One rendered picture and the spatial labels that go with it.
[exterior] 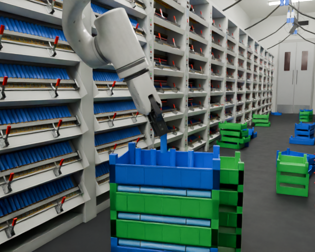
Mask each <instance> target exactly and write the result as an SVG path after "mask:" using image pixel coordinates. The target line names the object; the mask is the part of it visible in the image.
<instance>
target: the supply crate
mask: <svg viewBox="0 0 315 252"><path fill-rule="evenodd" d="M220 167H221V159H220V146H219V145H213V152H194V154H193V167H188V151H175V166H170V150H167V153H161V151H160V150H156V165H151V150H147V149H141V165H138V164H136V143H135V142H129V143H128V151H127V152H125V153H124V154H122V155H121V156H119V157H118V154H117V153H111V154H109V183H116V184H131V185H146V186H161V187H176V188H191V189H206V190H220Z"/></svg>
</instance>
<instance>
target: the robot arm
mask: <svg viewBox="0 0 315 252"><path fill-rule="evenodd" d="M90 1H91V0H63V6H62V18H61V21H62V29H63V33H64V36H65V38H66V40H67V42H68V43H69V45H70V46H71V47H72V49H73V50H74V51H75V53H76V54H77V55H78V56H79V57H80V59H81V60H82V61H83V62H84V63H85V64H86V65H87V66H89V67H90V68H93V69H98V68H101V67H103V66H105V65H108V64H110V63H112V64H113V66H114V68H115V70H116V72H117V75H118V77H119V79H122V78H124V79H123V80H122V81H123V82H126V84H127V87H128V90H129V92H130V95H131V97H132V100H133V102H134V104H135V107H136V109H137V111H138V112H139V113H141V114H144V115H146V116H147V118H148V120H149V122H150V125H151V127H152V129H153V132H154V134H155V135H156V136H157V135H158V136H159V137H161V136H163V135H165V134H166V133H168V132H169V130H168V127H167V125H166V123H165V121H164V118H163V116H162V112H161V110H160V109H161V108H162V102H161V100H160V97H159V95H158V93H157V91H156V89H155V87H154V85H153V83H152V81H151V79H150V77H149V75H148V73H147V72H148V71H149V68H147V67H148V66H149V63H148V61H147V59H146V57H145V54H144V52H143V50H142V47H141V45H140V43H139V40H138V38H137V36H136V33H135V31H134V29H133V27H132V24H131V22H130V20H129V17H128V15H127V13H126V11H125V9H124V8H122V7H119V8H115V9H112V10H109V11H107V12H105V13H103V14H101V15H100V16H98V17H97V18H96V19H95V20H94V22H93V23H94V26H95V28H96V30H97V35H96V36H94V37H92V36H91V35H90V34H89V33H88V31H87V30H86V28H85V26H84V24H83V20H82V13H83V10H84V8H85V7H86V6H87V4H88V3H89V2H90ZM146 68H147V69H146Z"/></svg>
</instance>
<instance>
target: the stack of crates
mask: <svg viewBox="0 0 315 252"><path fill-rule="evenodd" d="M219 158H220V186H219V221H218V252H241V242H242V217H243V190H244V162H241V159H240V151H235V157H228V156H220V157H219Z"/></svg>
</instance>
